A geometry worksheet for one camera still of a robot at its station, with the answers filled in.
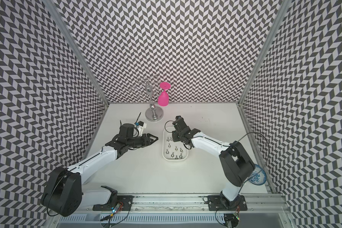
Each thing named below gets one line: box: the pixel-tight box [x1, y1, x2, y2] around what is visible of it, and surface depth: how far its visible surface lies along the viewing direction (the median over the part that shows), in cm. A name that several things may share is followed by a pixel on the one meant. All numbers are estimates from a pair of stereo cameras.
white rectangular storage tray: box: [161, 126, 189, 162], surface depth 93 cm
